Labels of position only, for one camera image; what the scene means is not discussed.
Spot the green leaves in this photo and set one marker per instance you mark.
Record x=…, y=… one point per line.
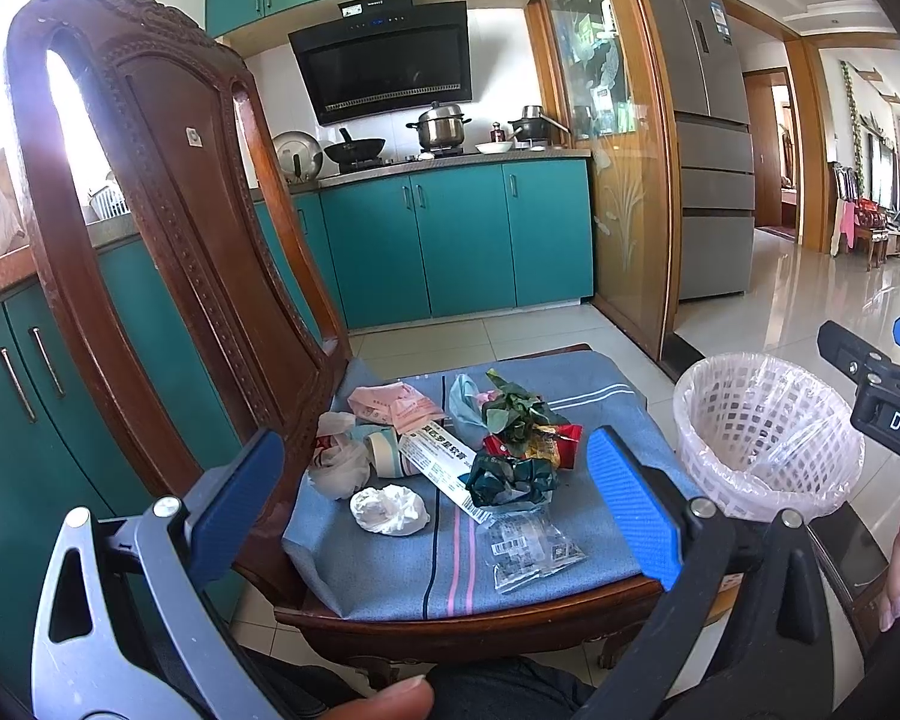
x=517, y=412

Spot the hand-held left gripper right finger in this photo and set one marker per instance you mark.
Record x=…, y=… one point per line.
x=634, y=510

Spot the wooden door frame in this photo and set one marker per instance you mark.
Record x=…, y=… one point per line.
x=757, y=165

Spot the white dish rack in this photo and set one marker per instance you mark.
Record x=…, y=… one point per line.
x=106, y=202

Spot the small red bottle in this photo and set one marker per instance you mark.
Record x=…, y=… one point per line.
x=497, y=132

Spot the black range hood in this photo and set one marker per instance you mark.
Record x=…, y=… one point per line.
x=382, y=67

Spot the white bowl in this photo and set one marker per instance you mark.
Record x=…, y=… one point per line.
x=493, y=146

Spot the green vine garland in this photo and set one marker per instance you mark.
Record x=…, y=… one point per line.
x=853, y=127

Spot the gas stove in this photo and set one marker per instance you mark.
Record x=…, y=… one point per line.
x=401, y=160

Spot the pink printed plastic bag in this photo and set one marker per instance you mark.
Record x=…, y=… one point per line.
x=394, y=405

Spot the black cooking pot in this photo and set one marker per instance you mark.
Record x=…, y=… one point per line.
x=536, y=129

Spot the carved wooden chair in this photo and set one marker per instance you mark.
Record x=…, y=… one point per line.
x=180, y=240

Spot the person's dark pants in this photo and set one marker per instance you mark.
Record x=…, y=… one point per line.
x=495, y=690

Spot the white mesh wastebasket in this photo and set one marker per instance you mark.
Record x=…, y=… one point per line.
x=765, y=420

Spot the white plastic bag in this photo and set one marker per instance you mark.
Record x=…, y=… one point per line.
x=341, y=465

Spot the blue striped cloth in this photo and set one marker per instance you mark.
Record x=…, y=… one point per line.
x=390, y=570

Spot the white tissue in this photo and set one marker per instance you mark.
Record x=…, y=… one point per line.
x=390, y=510

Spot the person's left hand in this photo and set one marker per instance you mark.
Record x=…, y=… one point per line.
x=386, y=699

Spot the clear plastic packet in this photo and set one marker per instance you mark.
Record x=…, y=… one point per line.
x=529, y=551

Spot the dark green wrapper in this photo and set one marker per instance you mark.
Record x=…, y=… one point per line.
x=510, y=480

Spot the steel stockpot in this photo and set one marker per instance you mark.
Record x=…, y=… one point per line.
x=441, y=127

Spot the red snack wrapper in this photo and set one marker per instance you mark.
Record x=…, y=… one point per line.
x=568, y=436

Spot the pink garment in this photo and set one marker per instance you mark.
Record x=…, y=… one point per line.
x=846, y=225

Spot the grey refrigerator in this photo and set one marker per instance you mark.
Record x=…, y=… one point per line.
x=705, y=202

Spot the brown cardboard sheet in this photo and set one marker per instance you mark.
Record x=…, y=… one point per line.
x=726, y=589

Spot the white medicine box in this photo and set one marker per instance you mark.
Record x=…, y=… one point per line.
x=439, y=469

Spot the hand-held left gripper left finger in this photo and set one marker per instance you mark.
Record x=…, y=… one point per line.
x=236, y=510

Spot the round steel pot lid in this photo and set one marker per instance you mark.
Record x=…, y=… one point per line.
x=296, y=156

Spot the clear plastic bin liner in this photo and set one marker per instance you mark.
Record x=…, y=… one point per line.
x=787, y=469

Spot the teal lower cabinets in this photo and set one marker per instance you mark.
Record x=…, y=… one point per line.
x=457, y=240

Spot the black wok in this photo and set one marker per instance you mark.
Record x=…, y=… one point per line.
x=354, y=148

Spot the white striped paper cup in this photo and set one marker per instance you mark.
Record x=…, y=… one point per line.
x=385, y=450

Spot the dark wooden armchair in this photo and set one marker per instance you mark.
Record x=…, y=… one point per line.
x=870, y=217

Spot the wood framed glass door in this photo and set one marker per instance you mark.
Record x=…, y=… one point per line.
x=622, y=202

